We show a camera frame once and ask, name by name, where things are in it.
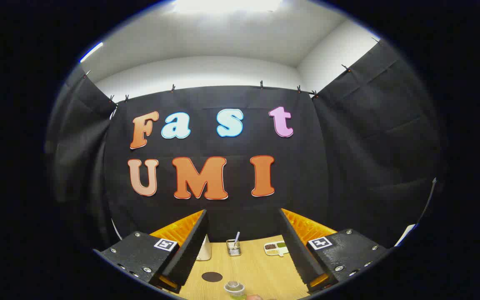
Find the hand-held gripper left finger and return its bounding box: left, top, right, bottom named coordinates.
left=93, top=210, right=210, bottom=294

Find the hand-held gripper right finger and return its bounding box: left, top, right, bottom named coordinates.
left=279, top=208, right=390, bottom=294

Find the clear juice bottle green label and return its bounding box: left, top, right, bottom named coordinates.
left=224, top=281, right=247, bottom=298

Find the cream toaster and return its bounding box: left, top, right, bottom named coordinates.
left=195, top=235, right=212, bottom=261

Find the white divided dish with seeds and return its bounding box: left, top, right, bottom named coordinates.
left=264, top=241, right=289, bottom=257

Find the wooden table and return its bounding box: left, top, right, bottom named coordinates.
left=169, top=235, right=311, bottom=300

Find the row of black cloth clips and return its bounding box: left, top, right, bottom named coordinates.
left=84, top=37, right=382, bottom=103

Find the ceiling light strip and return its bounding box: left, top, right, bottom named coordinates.
left=80, top=42, right=104, bottom=63

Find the ceiling light panel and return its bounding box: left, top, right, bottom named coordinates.
left=172, top=0, right=283, bottom=14

